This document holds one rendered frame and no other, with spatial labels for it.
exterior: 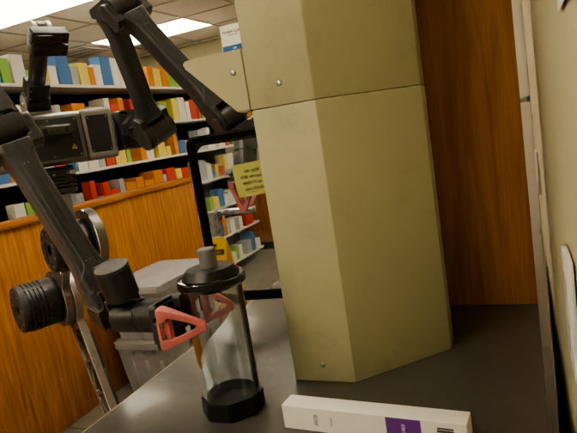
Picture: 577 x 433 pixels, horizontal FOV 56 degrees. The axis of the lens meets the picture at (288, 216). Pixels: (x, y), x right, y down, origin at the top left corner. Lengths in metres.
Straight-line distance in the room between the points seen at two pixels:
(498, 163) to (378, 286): 0.40
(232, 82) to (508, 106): 0.56
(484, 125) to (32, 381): 2.56
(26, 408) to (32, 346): 0.30
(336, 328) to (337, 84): 0.40
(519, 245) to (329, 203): 0.49
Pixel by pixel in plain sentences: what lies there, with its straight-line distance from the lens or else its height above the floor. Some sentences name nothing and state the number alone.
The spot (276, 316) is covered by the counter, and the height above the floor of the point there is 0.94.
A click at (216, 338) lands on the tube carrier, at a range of 0.86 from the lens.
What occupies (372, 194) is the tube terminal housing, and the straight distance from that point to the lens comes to 0.91.
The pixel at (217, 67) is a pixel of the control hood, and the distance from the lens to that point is 0.94.
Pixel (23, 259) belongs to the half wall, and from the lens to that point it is 3.08.
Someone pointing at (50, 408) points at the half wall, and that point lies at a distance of 3.25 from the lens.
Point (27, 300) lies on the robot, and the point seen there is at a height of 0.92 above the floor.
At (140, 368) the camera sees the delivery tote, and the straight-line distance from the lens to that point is 3.40.
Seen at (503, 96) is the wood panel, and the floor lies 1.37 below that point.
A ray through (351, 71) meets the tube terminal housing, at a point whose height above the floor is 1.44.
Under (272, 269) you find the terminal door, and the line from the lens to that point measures 1.28.
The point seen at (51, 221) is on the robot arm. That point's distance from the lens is 1.06.
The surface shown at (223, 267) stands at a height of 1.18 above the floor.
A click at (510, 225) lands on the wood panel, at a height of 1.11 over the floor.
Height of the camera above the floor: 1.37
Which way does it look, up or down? 9 degrees down
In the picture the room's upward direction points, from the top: 9 degrees counter-clockwise
